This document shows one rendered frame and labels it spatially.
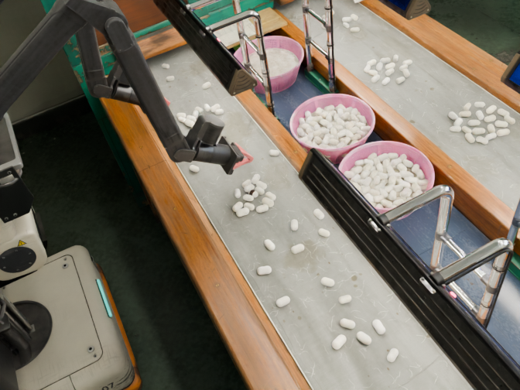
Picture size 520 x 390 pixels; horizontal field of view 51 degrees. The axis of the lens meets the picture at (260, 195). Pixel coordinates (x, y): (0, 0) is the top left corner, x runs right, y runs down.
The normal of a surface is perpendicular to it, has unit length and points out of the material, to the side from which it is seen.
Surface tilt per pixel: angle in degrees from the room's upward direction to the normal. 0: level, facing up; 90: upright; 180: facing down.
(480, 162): 0
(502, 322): 0
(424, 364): 0
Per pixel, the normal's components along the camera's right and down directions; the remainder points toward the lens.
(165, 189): -0.14, -0.66
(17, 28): 0.45, 0.62
